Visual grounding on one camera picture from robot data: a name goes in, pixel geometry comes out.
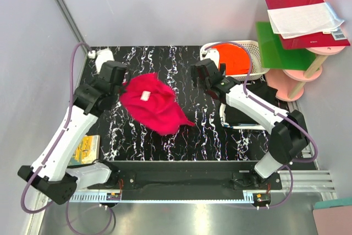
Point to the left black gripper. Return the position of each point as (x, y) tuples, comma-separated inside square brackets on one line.
[(122, 89)]

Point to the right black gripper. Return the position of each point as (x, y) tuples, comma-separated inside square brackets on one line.
[(194, 75)]

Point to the magenta t shirt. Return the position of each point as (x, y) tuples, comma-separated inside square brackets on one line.
[(152, 103)]

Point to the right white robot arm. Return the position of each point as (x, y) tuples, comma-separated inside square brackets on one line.
[(288, 135)]

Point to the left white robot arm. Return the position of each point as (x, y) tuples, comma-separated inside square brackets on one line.
[(51, 173)]

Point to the white plastic basket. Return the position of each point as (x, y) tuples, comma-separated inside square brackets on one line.
[(251, 46)]

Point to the orange t shirt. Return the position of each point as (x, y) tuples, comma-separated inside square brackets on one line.
[(235, 58)]

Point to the green plastic sheet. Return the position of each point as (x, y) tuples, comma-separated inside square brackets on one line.
[(274, 56)]

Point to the illustrated book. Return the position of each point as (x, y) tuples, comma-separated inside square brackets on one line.
[(87, 151)]

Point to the pink wooden shelf stand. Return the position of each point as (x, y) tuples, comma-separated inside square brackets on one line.
[(290, 83)]

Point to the white mesh cloth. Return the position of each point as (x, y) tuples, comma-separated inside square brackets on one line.
[(304, 20)]

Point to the dark red folder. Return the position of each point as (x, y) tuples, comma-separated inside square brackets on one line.
[(334, 38)]

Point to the teal board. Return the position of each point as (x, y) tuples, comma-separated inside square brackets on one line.
[(333, 203)]

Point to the pink board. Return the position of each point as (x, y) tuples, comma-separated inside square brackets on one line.
[(333, 220)]

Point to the white slotted cable duct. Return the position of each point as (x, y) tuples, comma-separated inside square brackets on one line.
[(129, 196)]

